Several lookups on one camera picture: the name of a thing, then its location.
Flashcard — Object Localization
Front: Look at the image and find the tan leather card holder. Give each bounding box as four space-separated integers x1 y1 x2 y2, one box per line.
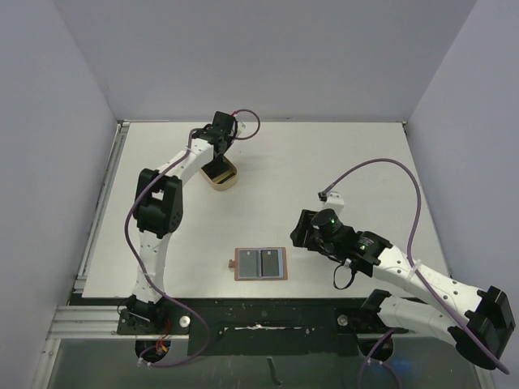
228 247 288 281

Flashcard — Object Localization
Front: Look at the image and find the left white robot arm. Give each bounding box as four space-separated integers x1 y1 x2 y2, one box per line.
125 111 239 333

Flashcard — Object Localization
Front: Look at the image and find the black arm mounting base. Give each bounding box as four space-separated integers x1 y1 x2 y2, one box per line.
117 298 388 357

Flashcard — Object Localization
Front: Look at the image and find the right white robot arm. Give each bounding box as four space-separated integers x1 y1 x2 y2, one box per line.
290 209 516 373

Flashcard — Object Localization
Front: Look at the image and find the yellow card tray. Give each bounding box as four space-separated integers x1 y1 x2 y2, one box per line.
199 156 238 191

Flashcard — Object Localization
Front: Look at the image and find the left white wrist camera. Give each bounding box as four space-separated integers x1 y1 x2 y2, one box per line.
234 118 247 137

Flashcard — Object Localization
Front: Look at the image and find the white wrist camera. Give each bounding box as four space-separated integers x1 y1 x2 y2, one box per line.
234 118 247 137
318 191 345 216

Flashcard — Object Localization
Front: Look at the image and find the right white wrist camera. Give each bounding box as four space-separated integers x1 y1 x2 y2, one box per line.
318 191 345 216

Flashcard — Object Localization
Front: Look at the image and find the black wire loop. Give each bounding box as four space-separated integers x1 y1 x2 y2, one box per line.
332 263 358 290

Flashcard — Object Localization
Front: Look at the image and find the aluminium frame rail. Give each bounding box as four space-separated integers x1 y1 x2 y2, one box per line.
72 120 130 293

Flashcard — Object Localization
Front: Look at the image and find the purple cable under right base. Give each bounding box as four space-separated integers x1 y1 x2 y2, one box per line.
358 323 404 389

